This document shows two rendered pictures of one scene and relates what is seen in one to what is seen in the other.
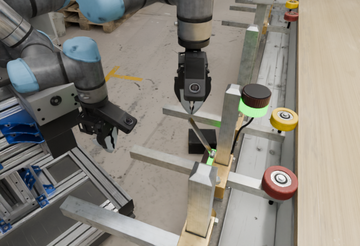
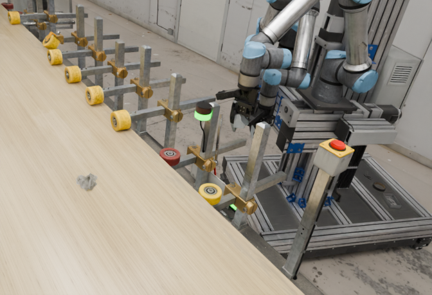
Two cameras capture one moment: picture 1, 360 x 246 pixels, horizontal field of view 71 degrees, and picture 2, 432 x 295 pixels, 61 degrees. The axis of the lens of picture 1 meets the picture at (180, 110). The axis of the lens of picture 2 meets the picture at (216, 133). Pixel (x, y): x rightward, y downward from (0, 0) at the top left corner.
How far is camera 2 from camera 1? 162 cm
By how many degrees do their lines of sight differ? 88
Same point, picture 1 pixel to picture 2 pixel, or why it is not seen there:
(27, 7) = (333, 72)
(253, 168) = not seen: hidden behind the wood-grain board
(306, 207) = (149, 151)
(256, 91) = (203, 104)
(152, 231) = (182, 103)
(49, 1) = (344, 78)
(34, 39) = (292, 71)
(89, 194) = (287, 225)
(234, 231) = not seen: hidden behind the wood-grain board
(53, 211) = (281, 204)
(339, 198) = (139, 162)
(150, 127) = not seen: outside the picture
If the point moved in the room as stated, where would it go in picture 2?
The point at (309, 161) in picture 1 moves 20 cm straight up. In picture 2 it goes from (167, 171) to (172, 123)
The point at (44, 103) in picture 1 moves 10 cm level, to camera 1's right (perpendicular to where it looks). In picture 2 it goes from (283, 105) to (276, 112)
